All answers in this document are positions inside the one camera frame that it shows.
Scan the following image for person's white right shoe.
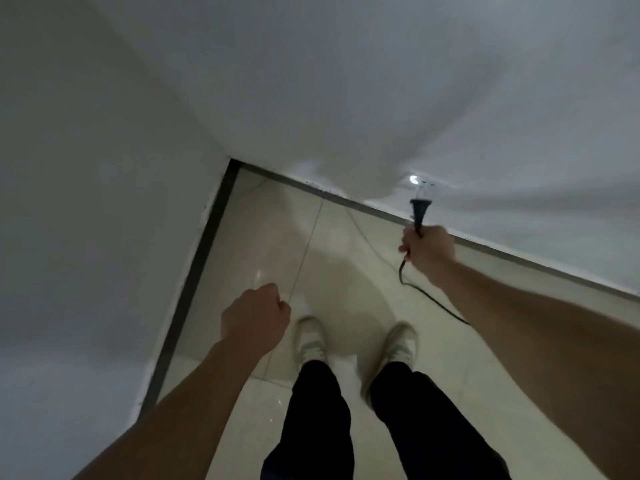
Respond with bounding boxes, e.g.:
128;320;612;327
361;322;419;409

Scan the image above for person's white shoe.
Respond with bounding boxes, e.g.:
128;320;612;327
294;316;329;370
361;322;419;409

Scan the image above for person's black trousers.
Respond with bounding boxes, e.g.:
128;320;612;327
261;360;512;480

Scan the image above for person's white left shoe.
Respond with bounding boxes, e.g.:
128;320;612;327
294;316;329;370

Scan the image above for person's right forearm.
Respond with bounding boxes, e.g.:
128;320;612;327
433;260;640;480

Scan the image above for person's right hand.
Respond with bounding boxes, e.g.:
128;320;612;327
398;225;457;287

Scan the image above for dark grey skirting board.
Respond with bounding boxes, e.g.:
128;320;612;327
136;159;640;425

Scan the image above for black power plug with cable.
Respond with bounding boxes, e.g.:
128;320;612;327
398;185;471;326

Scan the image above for white wall socket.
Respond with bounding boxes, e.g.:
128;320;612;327
397;175;453;194

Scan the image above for person's left hand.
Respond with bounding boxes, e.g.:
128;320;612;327
220;283;292;361

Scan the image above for person's left forearm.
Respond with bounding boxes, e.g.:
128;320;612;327
74;340;266;480

